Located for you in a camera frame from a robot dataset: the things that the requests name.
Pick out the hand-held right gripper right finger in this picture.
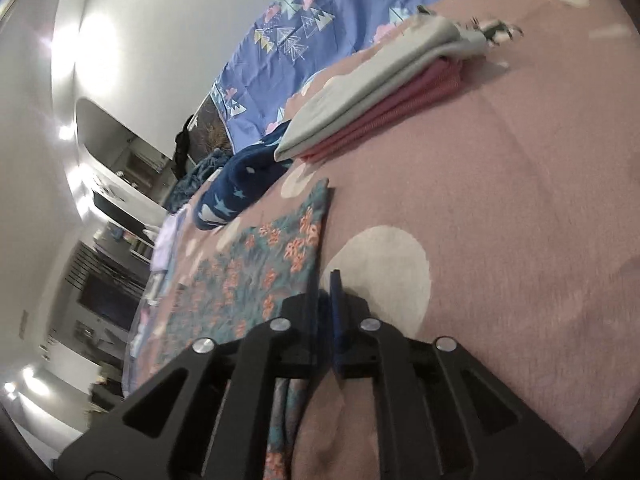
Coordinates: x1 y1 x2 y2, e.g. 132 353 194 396
327 269 586 480

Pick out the grey folded garment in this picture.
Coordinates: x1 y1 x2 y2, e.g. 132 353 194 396
274 7 523 162

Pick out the purple tree print pillow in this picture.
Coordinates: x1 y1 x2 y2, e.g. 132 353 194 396
212 0 481 136

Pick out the dark printed headboard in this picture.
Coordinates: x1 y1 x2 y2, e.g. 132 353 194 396
192 94 236 155

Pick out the navy star print folded garment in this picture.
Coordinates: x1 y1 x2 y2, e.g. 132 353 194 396
192 122 293 232

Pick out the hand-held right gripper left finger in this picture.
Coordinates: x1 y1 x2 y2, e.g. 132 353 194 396
57 280 327 480

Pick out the blue-grey fleece blanket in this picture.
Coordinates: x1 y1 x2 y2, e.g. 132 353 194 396
167 149 233 213

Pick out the pink folded garment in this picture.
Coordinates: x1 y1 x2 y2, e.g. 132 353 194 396
300 57 463 163

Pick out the lilac folded cloth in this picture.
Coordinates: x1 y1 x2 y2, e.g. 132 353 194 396
151 207 191 272

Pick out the pink polka dot bedspread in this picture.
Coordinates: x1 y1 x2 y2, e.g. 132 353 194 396
125 0 640 480

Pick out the black garment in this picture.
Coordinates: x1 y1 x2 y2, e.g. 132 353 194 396
174 115 197 179

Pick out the teal floral shirt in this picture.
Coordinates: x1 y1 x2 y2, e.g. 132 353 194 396
132 177 335 480

